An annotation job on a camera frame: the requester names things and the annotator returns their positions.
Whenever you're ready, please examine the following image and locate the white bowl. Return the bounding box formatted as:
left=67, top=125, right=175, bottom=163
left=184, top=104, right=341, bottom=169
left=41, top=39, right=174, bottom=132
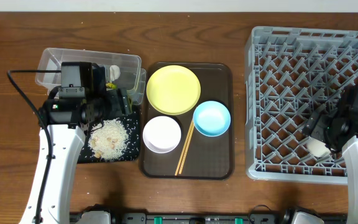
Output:
left=142, top=116, right=181, bottom=154

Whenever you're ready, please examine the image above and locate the wooden chopstick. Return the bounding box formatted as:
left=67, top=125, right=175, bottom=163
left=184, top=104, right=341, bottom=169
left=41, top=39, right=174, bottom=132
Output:
left=174, top=119, right=194, bottom=177
left=178, top=124, right=195, bottom=175

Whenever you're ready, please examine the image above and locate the clear plastic bin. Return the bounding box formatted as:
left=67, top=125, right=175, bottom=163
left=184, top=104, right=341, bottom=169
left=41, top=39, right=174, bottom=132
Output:
left=38, top=48, right=147, bottom=105

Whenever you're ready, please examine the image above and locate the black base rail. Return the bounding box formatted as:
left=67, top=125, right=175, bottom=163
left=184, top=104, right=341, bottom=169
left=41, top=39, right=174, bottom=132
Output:
left=70, top=212, right=347, bottom=224

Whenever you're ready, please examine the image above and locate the dark brown serving tray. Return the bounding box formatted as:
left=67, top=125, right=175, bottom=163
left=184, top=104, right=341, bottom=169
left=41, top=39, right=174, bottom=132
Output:
left=139, top=62, right=234, bottom=180

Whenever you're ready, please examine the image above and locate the white tissue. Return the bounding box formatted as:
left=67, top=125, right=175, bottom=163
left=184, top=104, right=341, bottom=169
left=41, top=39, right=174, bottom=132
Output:
left=109, top=65, right=121, bottom=82

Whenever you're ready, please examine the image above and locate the light blue bowl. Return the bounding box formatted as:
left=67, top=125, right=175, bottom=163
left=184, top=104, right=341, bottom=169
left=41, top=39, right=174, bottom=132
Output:
left=193, top=101, right=231, bottom=137

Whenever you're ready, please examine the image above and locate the black plastic tray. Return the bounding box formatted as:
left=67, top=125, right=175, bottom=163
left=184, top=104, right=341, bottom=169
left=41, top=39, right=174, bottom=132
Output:
left=78, top=106, right=140, bottom=164

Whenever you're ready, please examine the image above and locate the green orange snack wrapper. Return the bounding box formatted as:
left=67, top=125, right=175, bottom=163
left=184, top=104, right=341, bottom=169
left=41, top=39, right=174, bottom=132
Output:
left=106, top=83, right=117, bottom=90

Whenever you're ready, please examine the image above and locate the pile of rice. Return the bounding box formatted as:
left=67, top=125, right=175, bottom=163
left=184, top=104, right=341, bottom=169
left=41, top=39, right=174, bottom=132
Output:
left=88, top=119, right=129, bottom=161

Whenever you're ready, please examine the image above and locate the yellow plate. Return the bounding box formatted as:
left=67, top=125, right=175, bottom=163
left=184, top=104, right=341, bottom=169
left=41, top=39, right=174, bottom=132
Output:
left=146, top=65, right=201, bottom=115

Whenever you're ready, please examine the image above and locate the small white green cup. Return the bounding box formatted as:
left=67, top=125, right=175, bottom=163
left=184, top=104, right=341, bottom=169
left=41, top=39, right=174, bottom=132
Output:
left=306, top=138, right=331, bottom=157

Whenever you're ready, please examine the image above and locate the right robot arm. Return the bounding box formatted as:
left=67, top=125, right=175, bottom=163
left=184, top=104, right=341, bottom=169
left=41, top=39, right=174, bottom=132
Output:
left=302, top=86, right=358, bottom=223

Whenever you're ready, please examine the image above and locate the grey dishwasher rack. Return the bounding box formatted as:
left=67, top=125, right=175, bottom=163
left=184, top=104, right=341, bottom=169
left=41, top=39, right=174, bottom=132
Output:
left=245, top=26, right=358, bottom=185

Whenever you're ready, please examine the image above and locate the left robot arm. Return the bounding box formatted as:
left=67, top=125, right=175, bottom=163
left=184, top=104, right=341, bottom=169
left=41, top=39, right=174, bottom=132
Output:
left=20, top=62, right=132, bottom=223

